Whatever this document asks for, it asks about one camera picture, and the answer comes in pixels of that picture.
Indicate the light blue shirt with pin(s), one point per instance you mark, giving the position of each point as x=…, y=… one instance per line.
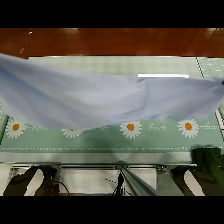
x=83, y=100

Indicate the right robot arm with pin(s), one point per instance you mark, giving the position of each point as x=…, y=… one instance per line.
x=196, y=181

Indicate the silver frame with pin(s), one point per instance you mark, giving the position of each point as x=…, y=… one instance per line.
x=140, y=186

